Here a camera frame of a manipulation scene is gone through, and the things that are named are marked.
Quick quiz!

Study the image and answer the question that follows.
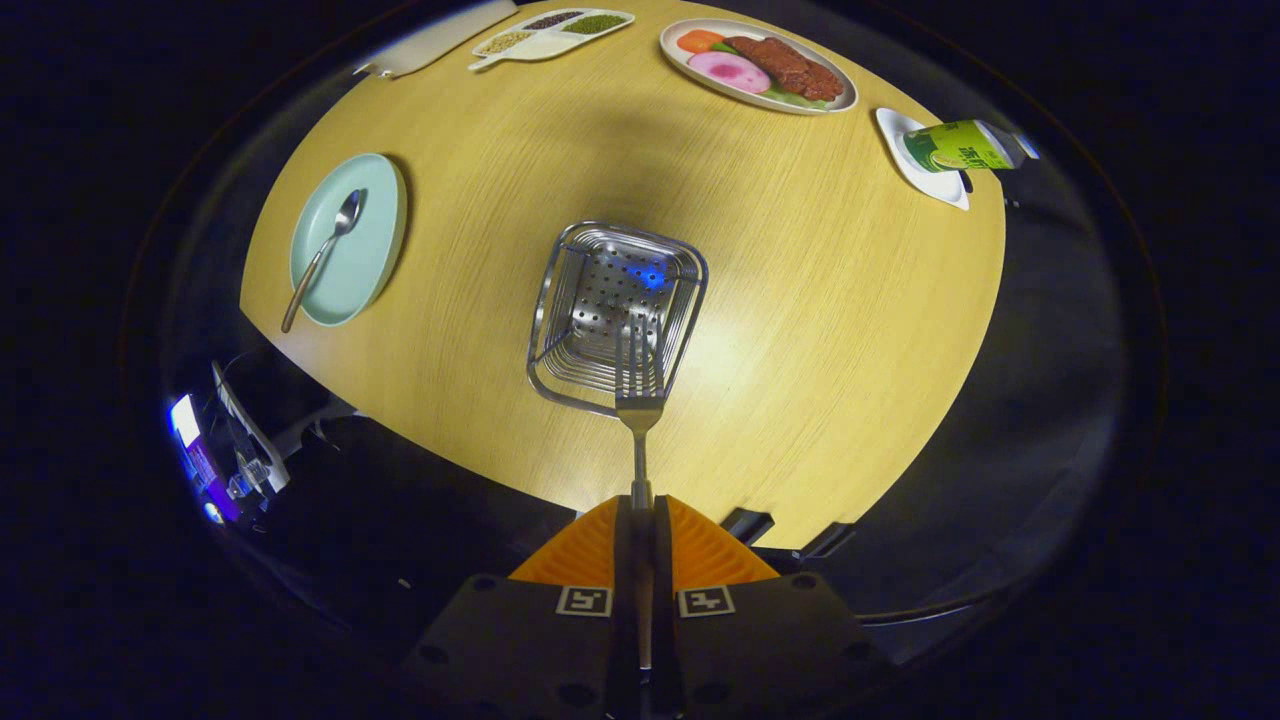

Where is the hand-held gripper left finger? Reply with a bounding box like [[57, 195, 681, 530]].
[[400, 497, 641, 720]]

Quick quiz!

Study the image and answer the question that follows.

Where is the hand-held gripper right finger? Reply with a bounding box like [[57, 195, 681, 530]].
[[650, 495, 891, 720]]

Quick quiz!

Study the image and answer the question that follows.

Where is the metal fork with dark handle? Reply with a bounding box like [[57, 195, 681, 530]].
[[612, 312, 668, 671]]

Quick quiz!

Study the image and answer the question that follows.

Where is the metal spoon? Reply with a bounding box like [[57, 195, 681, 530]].
[[280, 188, 367, 335]]

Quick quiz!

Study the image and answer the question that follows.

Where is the black block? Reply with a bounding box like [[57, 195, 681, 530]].
[[720, 508, 776, 546], [800, 522, 856, 559]]

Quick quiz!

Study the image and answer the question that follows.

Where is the perforated metal basket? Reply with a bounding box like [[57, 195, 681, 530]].
[[526, 220, 710, 418]]

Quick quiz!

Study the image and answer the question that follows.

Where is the white furniture leg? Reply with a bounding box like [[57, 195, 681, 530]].
[[270, 395, 358, 463]]

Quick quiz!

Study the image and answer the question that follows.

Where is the white edged laptop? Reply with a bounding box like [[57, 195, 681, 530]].
[[210, 360, 292, 497]]

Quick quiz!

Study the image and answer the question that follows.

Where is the light green plate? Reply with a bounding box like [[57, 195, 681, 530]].
[[289, 152, 409, 328]]

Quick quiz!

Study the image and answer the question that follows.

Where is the lit screen device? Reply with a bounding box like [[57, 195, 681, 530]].
[[168, 393, 243, 526]]

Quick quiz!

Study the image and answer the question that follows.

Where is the white square coaster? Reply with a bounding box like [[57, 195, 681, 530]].
[[875, 107, 971, 212]]

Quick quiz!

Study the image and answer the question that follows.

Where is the green label drink bottle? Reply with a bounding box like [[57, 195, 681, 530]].
[[900, 119, 1041, 174]]

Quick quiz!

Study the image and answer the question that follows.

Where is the white plate of food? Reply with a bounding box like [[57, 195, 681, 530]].
[[660, 18, 860, 116]]

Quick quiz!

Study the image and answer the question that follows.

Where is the white divided dish with beans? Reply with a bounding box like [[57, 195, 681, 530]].
[[468, 8, 636, 73]]

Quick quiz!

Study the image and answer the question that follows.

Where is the white toaster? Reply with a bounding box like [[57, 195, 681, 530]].
[[352, 0, 519, 79]]

